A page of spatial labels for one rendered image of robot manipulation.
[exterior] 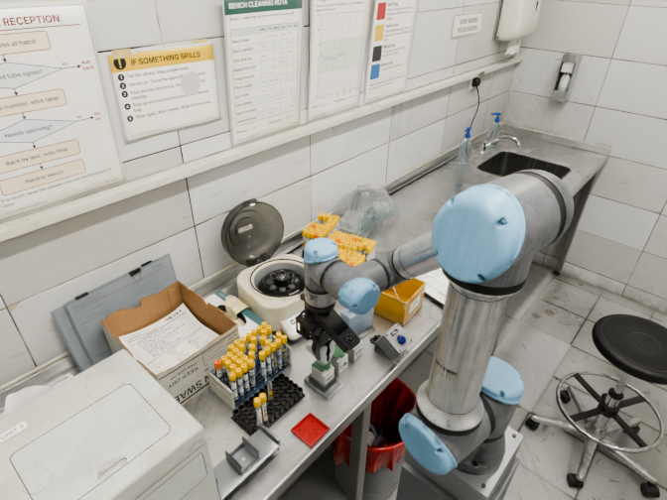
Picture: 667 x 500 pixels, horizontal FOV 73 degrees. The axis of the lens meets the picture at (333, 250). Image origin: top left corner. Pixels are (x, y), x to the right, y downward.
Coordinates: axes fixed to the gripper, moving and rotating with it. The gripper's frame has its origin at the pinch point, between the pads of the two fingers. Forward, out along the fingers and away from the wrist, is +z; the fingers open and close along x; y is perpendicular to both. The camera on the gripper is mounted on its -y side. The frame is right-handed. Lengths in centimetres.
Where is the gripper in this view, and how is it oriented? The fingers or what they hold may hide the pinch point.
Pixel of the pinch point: (327, 362)
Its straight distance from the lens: 118.6
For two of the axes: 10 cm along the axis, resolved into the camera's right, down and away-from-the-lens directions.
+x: -6.5, 4.1, -6.4
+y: -7.6, -3.7, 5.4
